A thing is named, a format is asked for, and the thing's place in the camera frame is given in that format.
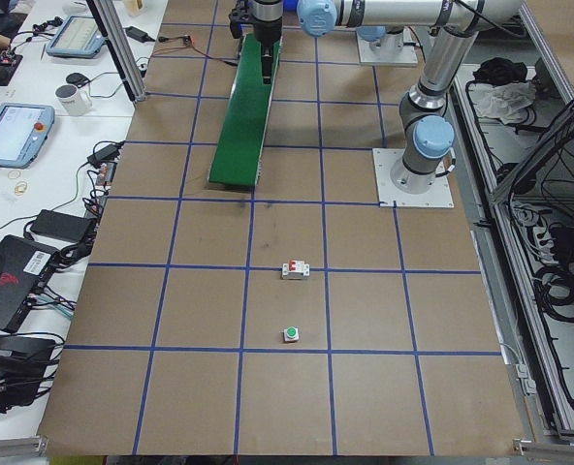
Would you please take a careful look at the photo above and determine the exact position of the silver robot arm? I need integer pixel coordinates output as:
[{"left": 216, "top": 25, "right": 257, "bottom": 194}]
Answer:
[
  {"left": 236, "top": 1, "right": 521, "bottom": 180},
  {"left": 356, "top": 25, "right": 404, "bottom": 53}
]

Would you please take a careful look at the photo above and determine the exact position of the near teach pendant tablet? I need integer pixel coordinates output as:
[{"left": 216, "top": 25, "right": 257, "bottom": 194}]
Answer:
[{"left": 0, "top": 103, "right": 55, "bottom": 169}]

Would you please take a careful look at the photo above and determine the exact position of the white red circuit breaker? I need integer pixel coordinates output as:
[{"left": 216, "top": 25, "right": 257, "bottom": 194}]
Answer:
[{"left": 281, "top": 260, "right": 310, "bottom": 280}]

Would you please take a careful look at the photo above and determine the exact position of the blue plastic bin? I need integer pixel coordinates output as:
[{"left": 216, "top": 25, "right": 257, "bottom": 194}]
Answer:
[{"left": 283, "top": 0, "right": 298, "bottom": 12}]

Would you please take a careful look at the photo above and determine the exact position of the far teach pendant tablet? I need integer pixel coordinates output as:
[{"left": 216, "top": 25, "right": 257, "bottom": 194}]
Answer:
[{"left": 46, "top": 15, "right": 105, "bottom": 59}]

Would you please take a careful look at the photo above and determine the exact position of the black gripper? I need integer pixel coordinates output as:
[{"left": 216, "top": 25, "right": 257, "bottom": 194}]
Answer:
[{"left": 253, "top": 21, "right": 280, "bottom": 84}]

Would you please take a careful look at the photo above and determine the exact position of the black power brick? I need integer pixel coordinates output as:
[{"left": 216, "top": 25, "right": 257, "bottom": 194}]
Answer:
[{"left": 30, "top": 209, "right": 96, "bottom": 243}]

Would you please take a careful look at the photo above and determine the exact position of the teach pendant tablet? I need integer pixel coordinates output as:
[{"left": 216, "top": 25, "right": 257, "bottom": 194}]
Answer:
[
  {"left": 0, "top": 103, "right": 55, "bottom": 169},
  {"left": 46, "top": 15, "right": 105, "bottom": 59}
]

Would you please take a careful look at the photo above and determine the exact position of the white mug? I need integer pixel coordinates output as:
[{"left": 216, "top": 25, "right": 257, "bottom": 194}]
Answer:
[{"left": 55, "top": 84, "right": 92, "bottom": 116}]

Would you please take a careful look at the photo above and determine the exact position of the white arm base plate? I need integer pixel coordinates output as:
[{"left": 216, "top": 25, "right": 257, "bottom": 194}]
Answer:
[
  {"left": 372, "top": 148, "right": 454, "bottom": 208},
  {"left": 356, "top": 27, "right": 418, "bottom": 67}
]

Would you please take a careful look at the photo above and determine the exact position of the green conveyor belt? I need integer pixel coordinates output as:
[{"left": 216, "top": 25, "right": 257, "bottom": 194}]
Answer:
[{"left": 208, "top": 34, "right": 273, "bottom": 187}]

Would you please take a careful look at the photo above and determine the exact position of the aluminium frame post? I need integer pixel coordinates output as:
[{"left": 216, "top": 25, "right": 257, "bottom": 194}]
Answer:
[{"left": 87, "top": 0, "right": 145, "bottom": 104}]

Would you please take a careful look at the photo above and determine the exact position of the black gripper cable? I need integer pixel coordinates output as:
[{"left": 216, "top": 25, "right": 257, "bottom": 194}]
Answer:
[{"left": 441, "top": 0, "right": 526, "bottom": 38}]

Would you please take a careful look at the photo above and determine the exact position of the green push button switch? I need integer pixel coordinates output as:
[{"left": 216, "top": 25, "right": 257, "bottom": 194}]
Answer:
[{"left": 283, "top": 326, "right": 300, "bottom": 343}]

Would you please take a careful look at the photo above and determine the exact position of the red conveyor power wire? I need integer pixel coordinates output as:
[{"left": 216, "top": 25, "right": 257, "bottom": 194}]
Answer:
[{"left": 158, "top": 34, "right": 239, "bottom": 67}]

